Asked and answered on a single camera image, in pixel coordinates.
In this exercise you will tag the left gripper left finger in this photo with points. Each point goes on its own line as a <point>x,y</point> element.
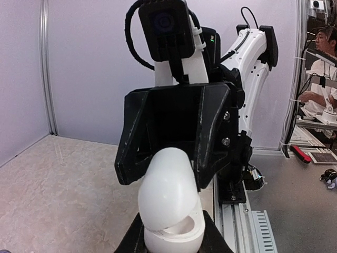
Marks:
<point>133,240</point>

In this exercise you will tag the aluminium corner post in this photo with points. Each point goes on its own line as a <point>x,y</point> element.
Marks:
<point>44,60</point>
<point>297,76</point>

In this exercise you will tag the left aluminium corner post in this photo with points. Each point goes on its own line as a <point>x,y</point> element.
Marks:
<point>44,60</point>

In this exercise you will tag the person in white shirt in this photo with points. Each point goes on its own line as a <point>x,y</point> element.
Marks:
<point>313,99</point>

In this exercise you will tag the red handled tool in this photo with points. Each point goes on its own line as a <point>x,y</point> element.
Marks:
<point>300,154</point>

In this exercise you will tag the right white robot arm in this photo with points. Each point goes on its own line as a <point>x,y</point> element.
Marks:
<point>247,69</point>

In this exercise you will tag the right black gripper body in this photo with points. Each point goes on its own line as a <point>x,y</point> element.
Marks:
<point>171,121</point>

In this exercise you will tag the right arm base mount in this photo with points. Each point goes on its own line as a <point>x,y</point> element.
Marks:
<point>237,184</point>

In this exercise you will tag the grey tray on bench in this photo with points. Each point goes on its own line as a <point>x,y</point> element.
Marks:
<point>322,158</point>

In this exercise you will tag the white earbud charging case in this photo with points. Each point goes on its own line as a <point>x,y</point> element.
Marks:
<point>169,204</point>

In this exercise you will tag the aluminium front rail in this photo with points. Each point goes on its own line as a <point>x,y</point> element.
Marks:
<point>243,229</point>

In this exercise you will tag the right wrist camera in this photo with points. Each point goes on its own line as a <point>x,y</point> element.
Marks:
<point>167,29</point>

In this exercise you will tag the right aluminium corner post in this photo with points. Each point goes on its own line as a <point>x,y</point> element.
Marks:
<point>297,76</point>

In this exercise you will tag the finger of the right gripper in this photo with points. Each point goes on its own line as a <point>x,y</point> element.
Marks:
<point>129,165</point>
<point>207,161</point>

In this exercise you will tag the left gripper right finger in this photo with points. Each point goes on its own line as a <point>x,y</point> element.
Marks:
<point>213,241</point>

